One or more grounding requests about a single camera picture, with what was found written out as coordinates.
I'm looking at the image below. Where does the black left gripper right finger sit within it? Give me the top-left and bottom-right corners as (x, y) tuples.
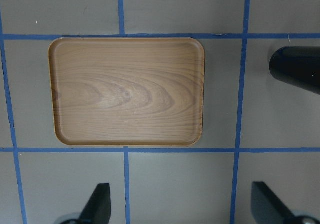
(251, 181), (295, 224)

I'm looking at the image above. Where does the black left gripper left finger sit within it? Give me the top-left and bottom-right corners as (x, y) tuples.
(79, 183), (111, 224)

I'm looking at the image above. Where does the dark wine bottle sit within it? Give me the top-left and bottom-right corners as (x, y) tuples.
(269, 46), (320, 94)

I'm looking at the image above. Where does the wooden serving tray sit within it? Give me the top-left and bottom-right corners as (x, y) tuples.
(48, 37), (205, 146)

